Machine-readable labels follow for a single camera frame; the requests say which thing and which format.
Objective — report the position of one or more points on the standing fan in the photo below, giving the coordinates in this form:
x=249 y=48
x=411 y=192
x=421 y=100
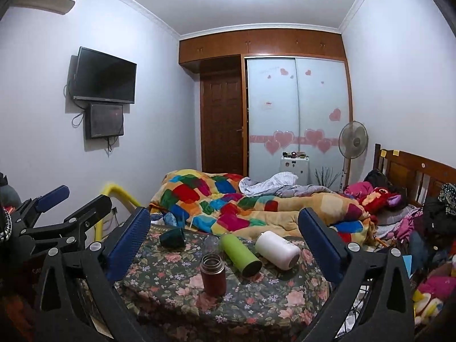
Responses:
x=352 y=139

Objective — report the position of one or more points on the yellow and white plush toy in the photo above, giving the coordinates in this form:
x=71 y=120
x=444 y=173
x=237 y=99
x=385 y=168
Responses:
x=427 y=306

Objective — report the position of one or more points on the yellow pipe rail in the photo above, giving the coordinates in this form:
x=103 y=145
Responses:
x=117 y=194

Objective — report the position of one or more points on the brown wooden door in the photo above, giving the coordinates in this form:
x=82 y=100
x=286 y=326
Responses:
x=221 y=114

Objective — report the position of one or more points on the pile of clothes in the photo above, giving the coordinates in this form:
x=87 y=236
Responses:
x=431 y=242

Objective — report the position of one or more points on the wardrobe with heart stickers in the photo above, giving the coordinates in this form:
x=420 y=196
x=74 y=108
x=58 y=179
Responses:
x=295 y=89

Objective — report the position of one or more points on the black bag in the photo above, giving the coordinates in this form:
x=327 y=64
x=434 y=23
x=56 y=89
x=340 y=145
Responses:
x=377 y=178

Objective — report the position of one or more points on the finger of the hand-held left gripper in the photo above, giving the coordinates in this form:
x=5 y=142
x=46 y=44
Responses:
x=91 y=210
x=53 y=196

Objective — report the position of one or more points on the colourful patchwork quilt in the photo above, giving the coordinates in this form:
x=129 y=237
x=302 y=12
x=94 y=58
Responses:
x=213 y=199

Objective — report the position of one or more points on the green spiky plant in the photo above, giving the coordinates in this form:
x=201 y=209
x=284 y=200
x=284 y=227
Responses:
x=327 y=178

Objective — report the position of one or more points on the wooden bed headboard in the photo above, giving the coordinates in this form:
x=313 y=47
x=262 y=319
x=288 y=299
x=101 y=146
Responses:
x=409 y=167

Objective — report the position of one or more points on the dark green cup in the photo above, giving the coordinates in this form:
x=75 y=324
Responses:
x=172 y=238

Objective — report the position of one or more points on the red-brown thermos cup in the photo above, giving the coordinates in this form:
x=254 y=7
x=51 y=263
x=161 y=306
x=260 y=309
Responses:
x=213 y=276

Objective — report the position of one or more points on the red plush toy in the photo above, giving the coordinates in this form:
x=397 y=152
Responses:
x=379 y=196

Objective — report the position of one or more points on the small black wall monitor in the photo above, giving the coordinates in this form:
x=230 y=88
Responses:
x=105 y=120

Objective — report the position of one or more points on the green insulated bottle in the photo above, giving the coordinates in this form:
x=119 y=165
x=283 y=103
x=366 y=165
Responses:
x=239 y=252

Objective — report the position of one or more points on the floral tablecloth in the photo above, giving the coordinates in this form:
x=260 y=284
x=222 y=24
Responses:
x=178 y=292

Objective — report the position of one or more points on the wall-mounted black television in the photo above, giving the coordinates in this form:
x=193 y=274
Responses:
x=103 y=74

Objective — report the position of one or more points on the white insulated bottle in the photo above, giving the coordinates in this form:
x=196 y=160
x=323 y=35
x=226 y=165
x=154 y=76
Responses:
x=278 y=249

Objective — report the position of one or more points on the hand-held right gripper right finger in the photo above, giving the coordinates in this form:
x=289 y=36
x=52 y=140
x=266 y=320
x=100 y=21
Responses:
x=320 y=245

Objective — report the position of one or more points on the small white cabinet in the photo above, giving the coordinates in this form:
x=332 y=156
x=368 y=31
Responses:
x=295 y=169

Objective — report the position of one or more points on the pink garment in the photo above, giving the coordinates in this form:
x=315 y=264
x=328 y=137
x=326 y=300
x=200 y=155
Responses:
x=356 y=189

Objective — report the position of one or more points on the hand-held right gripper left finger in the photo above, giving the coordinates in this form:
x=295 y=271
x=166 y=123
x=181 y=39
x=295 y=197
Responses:
x=130 y=244

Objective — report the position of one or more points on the grey striped cloth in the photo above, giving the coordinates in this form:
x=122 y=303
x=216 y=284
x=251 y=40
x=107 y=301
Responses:
x=270 y=183

